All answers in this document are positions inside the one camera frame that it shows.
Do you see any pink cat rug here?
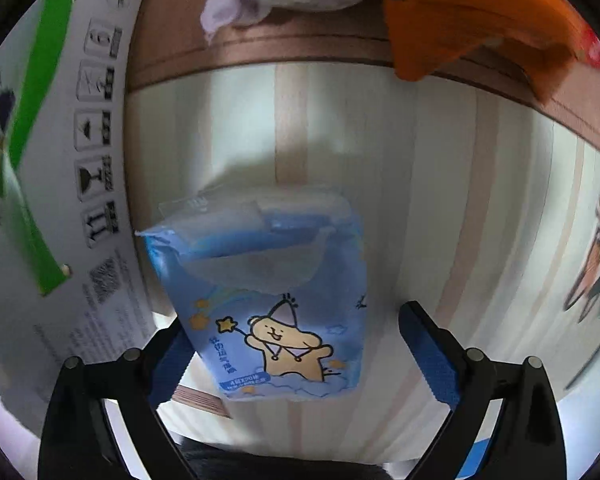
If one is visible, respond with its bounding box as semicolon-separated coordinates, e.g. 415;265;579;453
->
122;0;600;466

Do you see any red snack pack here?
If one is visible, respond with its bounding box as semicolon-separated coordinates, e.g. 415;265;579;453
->
577;25;600;70

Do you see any orange snack bag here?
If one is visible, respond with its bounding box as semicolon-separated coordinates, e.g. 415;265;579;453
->
384;0;586;103

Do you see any brown cardboard box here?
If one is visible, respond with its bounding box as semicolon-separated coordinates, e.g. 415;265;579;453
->
0;0;155;417

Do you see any blue bear tissue pack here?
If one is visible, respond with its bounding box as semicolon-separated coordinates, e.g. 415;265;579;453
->
140;186;366;400

